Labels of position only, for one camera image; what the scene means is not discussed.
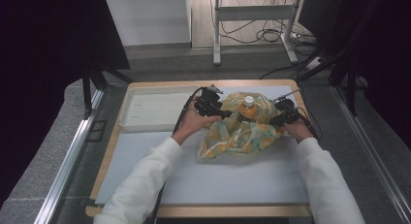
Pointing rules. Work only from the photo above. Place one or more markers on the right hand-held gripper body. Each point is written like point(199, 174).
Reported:
point(290, 112)

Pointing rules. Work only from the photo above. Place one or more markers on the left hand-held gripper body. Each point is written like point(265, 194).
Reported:
point(206, 101)

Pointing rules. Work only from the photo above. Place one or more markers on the orange drink bottle white cap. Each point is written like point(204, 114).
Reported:
point(248, 111)

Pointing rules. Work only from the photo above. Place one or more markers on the fruit print cloth bag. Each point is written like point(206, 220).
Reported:
point(239, 136)

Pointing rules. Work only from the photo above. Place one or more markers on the person's right hand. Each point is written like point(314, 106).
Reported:
point(299, 130)

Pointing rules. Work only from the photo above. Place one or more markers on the person's left hand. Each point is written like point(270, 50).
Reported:
point(192, 123)

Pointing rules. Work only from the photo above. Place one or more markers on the white plastic tray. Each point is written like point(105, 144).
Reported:
point(155, 111)

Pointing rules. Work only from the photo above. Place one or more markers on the black metal stand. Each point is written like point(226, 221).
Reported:
point(86, 88)
point(350, 85)

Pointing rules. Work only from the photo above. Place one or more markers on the wooden framed work board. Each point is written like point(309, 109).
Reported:
point(226, 182)

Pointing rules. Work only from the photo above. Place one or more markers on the dark curtain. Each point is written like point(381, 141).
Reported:
point(381, 56)
point(38, 56)

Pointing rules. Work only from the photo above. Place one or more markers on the aluminium rail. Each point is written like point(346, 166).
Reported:
point(69, 162)
point(371, 153)

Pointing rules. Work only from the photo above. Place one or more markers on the white metal desk frame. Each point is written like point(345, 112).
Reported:
point(252, 12)

